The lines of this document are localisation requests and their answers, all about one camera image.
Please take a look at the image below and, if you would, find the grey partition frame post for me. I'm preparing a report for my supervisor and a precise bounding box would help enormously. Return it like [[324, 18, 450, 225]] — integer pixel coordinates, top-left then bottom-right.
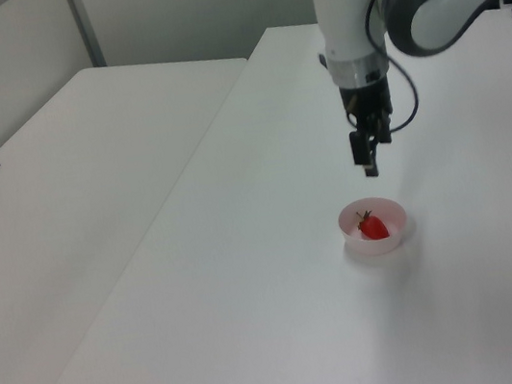
[[63, 0, 107, 71]]

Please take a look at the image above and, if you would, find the white small bowl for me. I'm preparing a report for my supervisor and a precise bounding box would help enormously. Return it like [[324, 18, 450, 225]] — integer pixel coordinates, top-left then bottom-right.
[[334, 191, 413, 262]]

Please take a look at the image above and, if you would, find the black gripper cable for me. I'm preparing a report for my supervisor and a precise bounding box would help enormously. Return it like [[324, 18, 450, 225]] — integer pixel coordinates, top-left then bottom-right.
[[360, 0, 458, 135]]

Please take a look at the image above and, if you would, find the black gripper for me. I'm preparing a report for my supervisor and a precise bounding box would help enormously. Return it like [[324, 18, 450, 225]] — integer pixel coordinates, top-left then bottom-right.
[[336, 74, 405, 182]]

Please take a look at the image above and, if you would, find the red strawberry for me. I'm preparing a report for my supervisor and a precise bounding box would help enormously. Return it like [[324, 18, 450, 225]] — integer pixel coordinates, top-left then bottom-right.
[[355, 207, 391, 243]]

